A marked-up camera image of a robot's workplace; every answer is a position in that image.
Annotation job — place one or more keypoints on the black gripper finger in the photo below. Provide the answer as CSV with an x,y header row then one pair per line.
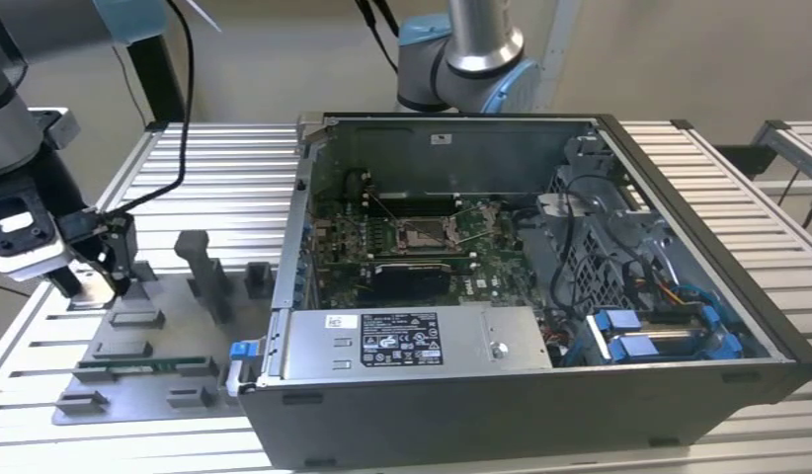
x,y
125,252
67,284

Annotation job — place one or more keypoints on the silver CPU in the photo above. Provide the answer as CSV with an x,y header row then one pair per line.
x,y
97,290

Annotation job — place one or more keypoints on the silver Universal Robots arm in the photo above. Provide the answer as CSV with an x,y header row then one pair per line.
x,y
476,39

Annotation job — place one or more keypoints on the black RAM slot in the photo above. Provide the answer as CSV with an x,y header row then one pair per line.
x,y
427,255
420,200

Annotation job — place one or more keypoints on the CPU socket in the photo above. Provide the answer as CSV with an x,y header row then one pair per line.
x,y
428,238

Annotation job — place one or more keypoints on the grey parts rack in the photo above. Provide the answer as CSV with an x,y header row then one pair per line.
x,y
176,340

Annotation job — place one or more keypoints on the green RAM stick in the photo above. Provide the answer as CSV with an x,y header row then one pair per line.
x,y
142,364

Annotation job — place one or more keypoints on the blue case latch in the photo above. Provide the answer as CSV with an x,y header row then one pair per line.
x,y
240,349

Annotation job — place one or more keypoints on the silver power supply unit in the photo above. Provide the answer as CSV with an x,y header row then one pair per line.
x,y
314,345

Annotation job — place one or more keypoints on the metal locking lever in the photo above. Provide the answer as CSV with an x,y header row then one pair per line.
x,y
384,206
477,228

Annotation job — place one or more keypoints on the black graphics card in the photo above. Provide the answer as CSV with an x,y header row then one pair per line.
x,y
409,284

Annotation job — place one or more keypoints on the green motherboard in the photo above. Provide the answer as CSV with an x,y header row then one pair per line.
x,y
492,281

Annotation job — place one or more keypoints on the black PC case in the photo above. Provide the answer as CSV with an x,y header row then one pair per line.
x,y
445,424

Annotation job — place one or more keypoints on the perforated metal disk bay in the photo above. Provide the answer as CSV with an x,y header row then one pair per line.
x,y
578,247

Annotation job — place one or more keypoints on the blue disk carrier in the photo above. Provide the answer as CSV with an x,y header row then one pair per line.
x,y
634,349
620,320

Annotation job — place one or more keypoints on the aluminium slat side table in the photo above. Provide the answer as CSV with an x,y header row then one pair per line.
x,y
795,143

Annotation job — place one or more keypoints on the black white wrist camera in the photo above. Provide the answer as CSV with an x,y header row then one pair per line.
x,y
25,261

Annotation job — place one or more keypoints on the black upright post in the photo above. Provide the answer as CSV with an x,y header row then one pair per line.
x,y
153,84

